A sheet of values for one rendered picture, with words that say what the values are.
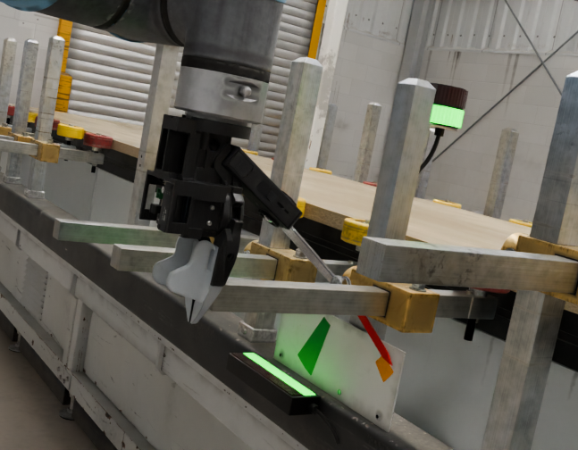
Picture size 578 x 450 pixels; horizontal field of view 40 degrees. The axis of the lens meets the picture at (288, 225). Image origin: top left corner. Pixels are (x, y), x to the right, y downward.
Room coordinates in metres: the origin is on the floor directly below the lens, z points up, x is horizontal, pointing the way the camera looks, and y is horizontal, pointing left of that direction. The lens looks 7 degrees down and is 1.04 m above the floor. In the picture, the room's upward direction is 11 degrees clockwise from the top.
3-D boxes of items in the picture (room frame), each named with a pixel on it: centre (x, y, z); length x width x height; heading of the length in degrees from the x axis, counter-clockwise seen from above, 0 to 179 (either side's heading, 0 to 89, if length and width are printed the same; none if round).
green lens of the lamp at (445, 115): (1.04, -0.16, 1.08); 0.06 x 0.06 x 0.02
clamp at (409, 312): (1.00, -0.14, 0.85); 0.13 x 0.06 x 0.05; 35
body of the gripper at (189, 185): (0.81, 0.10, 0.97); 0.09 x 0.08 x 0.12; 124
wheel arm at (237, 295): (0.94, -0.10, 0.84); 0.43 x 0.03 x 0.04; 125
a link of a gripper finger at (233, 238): (0.81, 0.07, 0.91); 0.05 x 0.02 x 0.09; 34
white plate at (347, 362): (1.02, -0.09, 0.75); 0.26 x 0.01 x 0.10; 35
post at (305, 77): (1.22, 0.02, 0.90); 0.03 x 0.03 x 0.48; 35
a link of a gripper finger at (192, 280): (0.80, 0.09, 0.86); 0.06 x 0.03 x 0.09; 124
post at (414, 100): (1.01, -0.12, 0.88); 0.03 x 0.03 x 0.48; 35
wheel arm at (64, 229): (1.36, 0.18, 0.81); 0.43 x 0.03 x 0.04; 125
